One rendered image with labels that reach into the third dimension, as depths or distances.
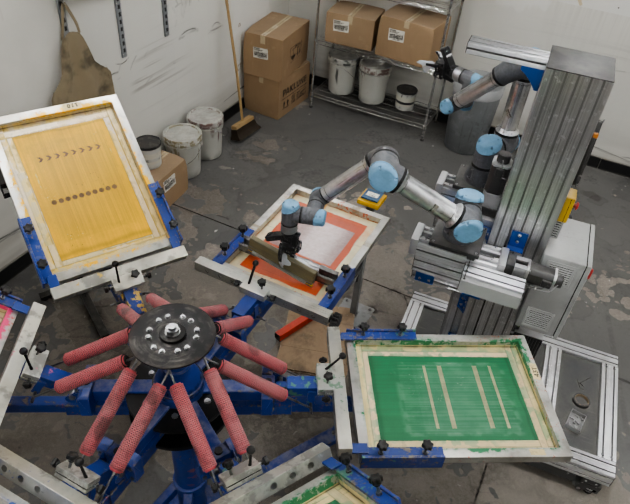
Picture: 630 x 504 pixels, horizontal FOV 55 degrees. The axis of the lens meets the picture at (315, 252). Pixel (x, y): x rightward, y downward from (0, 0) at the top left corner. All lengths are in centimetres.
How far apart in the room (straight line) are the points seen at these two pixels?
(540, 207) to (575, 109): 46
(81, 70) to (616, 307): 396
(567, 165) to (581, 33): 327
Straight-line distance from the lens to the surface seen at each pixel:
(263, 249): 285
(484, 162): 310
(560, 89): 259
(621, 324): 468
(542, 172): 275
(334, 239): 312
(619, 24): 585
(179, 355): 212
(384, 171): 239
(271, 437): 347
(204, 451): 210
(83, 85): 440
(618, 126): 615
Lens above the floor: 293
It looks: 41 degrees down
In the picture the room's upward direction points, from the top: 5 degrees clockwise
